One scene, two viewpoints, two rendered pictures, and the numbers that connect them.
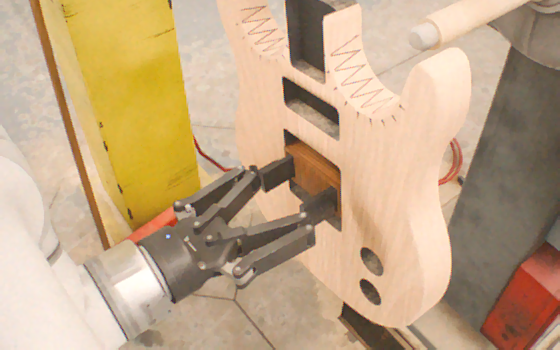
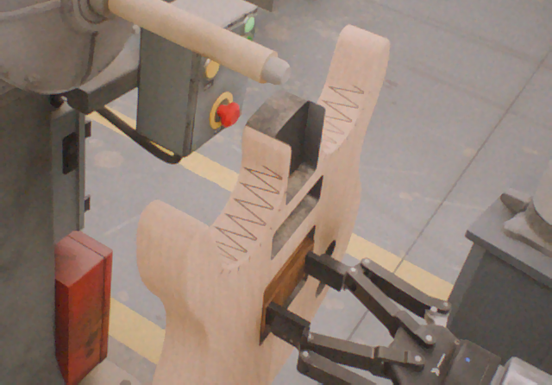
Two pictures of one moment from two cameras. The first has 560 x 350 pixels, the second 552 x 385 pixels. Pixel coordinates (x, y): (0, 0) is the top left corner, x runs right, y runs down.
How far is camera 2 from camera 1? 0.81 m
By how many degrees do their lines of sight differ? 78
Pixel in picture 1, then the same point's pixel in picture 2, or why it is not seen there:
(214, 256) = (441, 332)
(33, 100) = not seen: outside the picture
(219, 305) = not seen: outside the picture
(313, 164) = (286, 270)
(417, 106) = (378, 76)
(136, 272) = (528, 369)
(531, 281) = (84, 280)
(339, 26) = (310, 110)
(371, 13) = not seen: outside the picture
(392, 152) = (357, 137)
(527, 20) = (87, 47)
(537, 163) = (21, 200)
